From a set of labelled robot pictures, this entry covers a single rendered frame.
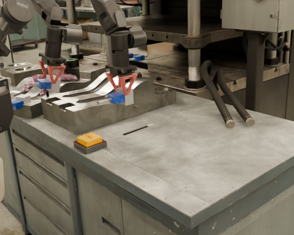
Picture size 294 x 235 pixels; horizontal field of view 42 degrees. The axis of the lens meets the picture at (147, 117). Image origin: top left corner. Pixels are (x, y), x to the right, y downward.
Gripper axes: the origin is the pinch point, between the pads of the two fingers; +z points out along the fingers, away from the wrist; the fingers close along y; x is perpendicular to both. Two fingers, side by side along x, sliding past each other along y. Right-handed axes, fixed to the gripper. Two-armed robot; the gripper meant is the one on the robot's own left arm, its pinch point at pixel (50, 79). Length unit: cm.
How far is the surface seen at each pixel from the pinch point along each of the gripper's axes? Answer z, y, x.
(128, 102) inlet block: -1.0, -31.4, -13.7
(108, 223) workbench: 41, -40, -6
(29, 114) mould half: 17.3, 9.2, 3.2
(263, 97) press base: 12, -12, -131
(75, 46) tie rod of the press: 12, 109, -74
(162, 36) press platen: -13, 26, -77
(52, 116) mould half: 13.9, -3.0, -0.5
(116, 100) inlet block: -1.8, -31.0, -8.9
